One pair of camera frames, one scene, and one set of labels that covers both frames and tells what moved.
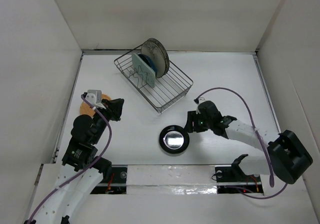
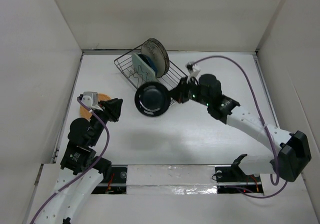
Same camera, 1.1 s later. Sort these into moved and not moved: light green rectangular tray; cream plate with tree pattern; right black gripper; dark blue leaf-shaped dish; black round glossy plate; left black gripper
Moved: black round glossy plate; right black gripper
Not moved: left black gripper; dark blue leaf-shaped dish; light green rectangular tray; cream plate with tree pattern
